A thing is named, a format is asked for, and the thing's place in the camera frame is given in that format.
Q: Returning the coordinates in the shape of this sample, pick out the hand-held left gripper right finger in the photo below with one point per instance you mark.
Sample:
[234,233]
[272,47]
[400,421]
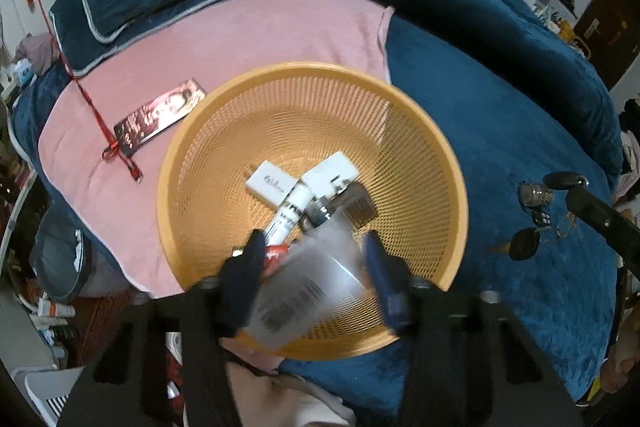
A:
[381,269]

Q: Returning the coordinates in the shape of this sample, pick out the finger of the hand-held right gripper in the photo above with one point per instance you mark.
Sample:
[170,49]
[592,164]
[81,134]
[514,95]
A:
[605,219]

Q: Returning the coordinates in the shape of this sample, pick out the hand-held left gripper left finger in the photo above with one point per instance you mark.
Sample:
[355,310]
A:
[250,267]

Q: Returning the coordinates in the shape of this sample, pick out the red and white lighter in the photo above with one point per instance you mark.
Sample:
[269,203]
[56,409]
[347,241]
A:
[277,252]

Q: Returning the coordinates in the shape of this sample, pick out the clear blue spray bottle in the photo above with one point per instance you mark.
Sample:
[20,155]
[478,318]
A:
[320,277]

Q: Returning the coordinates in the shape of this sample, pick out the white lip balm tube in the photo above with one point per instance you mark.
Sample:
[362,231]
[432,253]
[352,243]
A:
[290,212]

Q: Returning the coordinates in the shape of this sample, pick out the white usb charger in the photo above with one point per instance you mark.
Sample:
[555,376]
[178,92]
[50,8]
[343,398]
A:
[267,184]

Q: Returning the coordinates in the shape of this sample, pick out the white power adapter with prongs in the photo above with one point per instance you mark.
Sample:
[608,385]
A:
[330,169]

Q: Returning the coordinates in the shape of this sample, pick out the orange plastic basket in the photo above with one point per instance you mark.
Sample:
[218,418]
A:
[300,117]

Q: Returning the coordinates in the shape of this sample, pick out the round black key fob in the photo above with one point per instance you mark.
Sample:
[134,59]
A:
[541,218]

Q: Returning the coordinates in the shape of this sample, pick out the person's beige clothing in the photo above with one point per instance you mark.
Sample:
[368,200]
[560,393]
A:
[290,394]

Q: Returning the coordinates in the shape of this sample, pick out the blue plush blanket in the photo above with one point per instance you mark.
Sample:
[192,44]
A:
[500,107]

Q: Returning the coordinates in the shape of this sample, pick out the dark photo card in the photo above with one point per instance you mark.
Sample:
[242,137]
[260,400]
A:
[160,114]

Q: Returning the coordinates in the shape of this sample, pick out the brown door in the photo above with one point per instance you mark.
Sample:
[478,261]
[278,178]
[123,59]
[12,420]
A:
[605,27]

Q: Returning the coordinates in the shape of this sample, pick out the grey blue cushion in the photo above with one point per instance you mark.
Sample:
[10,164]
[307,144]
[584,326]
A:
[55,257]

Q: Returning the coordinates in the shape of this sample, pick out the white orange tube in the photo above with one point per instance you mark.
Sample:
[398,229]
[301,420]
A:
[52,308]

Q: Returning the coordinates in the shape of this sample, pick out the pink blanket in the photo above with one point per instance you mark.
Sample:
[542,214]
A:
[250,32]

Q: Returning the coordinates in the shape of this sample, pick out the white plastic crate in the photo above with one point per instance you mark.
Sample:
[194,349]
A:
[47,394]

